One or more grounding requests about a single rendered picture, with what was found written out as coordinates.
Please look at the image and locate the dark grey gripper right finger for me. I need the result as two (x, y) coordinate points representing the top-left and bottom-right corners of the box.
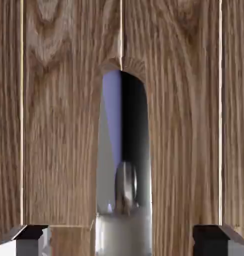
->
(192, 224), (244, 256)

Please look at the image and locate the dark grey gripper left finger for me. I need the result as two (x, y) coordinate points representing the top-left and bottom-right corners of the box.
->
(0, 224), (50, 256)

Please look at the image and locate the light wood drawer front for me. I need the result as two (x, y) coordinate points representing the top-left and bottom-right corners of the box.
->
(23, 0), (221, 256)

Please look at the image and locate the light wood cabinet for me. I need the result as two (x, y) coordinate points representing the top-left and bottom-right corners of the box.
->
(0, 0), (244, 243)

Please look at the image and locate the shiny curved metal handle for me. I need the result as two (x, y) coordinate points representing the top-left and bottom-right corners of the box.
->
(94, 57), (154, 256)

